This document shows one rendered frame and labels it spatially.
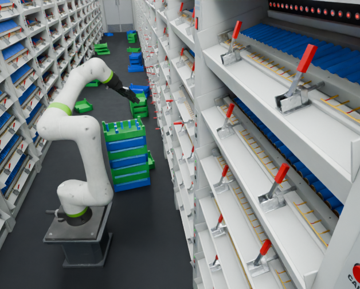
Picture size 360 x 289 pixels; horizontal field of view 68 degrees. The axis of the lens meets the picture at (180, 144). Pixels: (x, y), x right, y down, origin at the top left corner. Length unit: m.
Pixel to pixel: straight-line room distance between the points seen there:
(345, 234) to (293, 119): 0.16
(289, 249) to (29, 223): 2.02
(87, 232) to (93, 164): 0.44
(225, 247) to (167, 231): 1.06
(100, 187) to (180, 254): 0.71
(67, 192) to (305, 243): 1.26
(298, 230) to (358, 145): 0.24
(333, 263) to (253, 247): 0.35
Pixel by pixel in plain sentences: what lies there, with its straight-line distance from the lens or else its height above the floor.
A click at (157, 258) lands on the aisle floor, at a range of 1.82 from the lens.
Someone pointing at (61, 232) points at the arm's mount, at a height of 0.30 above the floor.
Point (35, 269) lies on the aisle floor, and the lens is 2.00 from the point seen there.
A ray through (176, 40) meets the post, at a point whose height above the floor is 1.21.
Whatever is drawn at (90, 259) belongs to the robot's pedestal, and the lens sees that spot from 1.82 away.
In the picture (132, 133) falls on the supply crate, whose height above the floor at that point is 0.51.
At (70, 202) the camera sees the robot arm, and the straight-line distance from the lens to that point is 1.56.
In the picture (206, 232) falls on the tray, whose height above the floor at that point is 0.56.
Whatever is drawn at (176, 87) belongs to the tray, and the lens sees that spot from 1.57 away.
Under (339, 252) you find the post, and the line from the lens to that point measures 0.35.
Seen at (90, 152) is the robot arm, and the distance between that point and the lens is 1.33.
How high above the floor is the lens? 1.47
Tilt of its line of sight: 31 degrees down
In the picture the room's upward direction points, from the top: 1 degrees counter-clockwise
